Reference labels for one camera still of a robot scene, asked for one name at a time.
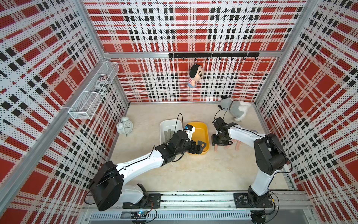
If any yellow storage box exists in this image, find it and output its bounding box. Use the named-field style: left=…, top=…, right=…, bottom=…
left=188, top=122, right=211, bottom=155

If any white storage box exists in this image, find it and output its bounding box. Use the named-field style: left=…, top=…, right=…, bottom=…
left=159, top=119, right=183, bottom=144

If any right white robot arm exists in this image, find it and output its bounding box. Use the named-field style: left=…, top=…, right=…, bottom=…
left=212, top=117, right=289, bottom=207

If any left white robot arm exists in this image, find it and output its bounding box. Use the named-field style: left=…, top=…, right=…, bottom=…
left=88, top=130, right=207, bottom=211

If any grey plush dog toy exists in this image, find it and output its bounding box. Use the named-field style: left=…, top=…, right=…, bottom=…
left=218, top=96, right=251, bottom=121

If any white alarm clock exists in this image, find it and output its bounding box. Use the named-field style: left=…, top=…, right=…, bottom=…
left=116, top=116, right=133, bottom=136

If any cartoon boy doll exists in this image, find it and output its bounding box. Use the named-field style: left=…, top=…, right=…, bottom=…
left=188, top=64, right=204, bottom=88

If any striped can in basket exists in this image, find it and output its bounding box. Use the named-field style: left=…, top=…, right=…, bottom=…
left=94, top=75, right=110, bottom=95

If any black hook rail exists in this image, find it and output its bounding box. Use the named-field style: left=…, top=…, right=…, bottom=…
left=168, top=52, right=260, bottom=59

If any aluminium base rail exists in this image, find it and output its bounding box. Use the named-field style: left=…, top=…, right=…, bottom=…
left=79, top=190, right=319, bottom=224

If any white wire wall basket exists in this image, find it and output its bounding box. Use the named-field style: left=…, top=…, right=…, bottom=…
left=69, top=62, right=119, bottom=120

